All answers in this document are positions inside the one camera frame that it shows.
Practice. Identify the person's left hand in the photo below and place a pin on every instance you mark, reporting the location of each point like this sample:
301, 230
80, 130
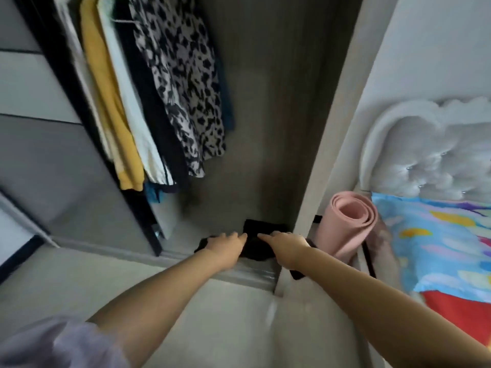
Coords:
224, 246

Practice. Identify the person's right hand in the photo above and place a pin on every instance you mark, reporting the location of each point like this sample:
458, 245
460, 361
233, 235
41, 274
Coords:
285, 247

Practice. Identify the person's left fingers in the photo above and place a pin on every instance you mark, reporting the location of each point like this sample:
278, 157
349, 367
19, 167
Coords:
238, 238

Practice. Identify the person's right fingers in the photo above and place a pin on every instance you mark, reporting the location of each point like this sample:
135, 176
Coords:
268, 238

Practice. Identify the person's left forearm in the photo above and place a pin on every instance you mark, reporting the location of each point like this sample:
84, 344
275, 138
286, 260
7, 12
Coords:
161, 306

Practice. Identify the person's right forearm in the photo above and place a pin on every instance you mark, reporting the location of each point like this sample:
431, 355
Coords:
383, 318

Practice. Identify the pink rolled yoga mat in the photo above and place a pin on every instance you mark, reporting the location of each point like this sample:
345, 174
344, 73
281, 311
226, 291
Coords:
347, 222

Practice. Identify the grey wooden wardrobe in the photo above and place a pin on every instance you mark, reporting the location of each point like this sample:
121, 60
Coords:
276, 111

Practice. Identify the blue hanging garment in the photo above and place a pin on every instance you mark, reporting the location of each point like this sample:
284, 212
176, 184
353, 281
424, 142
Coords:
229, 107

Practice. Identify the black hanging garment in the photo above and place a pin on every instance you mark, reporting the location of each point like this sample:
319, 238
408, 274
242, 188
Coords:
153, 103

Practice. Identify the black and white spotted garment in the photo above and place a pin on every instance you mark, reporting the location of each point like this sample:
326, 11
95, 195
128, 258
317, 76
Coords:
184, 84

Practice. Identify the white hanging garment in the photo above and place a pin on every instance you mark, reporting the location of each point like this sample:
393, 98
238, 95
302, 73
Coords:
132, 107

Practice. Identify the colourful patterned bedsheet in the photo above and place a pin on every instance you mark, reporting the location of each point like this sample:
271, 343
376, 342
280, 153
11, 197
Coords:
441, 245

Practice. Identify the white tufted headboard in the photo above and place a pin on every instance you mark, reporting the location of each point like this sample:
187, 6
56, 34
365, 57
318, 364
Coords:
429, 149

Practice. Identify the yellow hanging garment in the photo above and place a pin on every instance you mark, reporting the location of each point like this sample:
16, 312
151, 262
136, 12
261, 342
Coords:
109, 95

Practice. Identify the lilac sleeve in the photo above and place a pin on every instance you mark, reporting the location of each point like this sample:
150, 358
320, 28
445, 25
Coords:
53, 346

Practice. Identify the grey sliding wardrobe door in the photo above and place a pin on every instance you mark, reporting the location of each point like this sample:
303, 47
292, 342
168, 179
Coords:
50, 134

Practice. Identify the cream hanging garment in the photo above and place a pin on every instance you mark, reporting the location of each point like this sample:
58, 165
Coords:
82, 84

